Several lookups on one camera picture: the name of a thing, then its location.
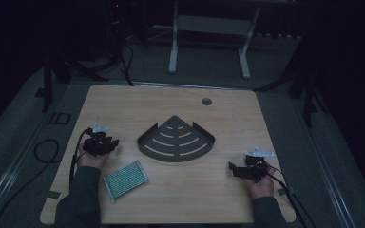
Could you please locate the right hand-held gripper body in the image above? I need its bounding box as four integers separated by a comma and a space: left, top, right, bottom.
244, 145, 276, 183

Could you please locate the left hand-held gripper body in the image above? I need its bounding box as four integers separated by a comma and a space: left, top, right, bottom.
83, 122, 112, 158

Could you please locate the green scouring sponge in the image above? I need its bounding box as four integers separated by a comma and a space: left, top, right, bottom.
103, 160, 150, 202

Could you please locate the dark grey corner shelf tray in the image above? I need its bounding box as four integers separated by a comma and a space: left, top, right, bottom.
136, 115, 216, 163

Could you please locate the person's left hand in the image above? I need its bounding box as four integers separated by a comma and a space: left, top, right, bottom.
75, 142, 110, 171

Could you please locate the person's right hand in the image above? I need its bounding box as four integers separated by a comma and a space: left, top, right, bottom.
242, 166, 276, 200

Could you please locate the black tripod stand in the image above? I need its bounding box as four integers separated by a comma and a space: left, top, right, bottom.
252, 60, 330, 129
33, 53, 110, 114

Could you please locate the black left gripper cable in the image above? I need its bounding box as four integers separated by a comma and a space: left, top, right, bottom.
68, 128, 92, 191

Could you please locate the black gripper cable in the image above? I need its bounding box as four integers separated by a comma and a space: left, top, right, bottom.
68, 128, 92, 191
260, 161, 318, 228

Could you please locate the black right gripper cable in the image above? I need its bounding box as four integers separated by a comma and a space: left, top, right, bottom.
260, 161, 318, 228

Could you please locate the black floor cable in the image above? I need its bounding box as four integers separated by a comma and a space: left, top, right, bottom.
0, 138, 62, 228

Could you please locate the white metal desk frame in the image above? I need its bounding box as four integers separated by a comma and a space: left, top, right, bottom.
167, 0, 262, 81

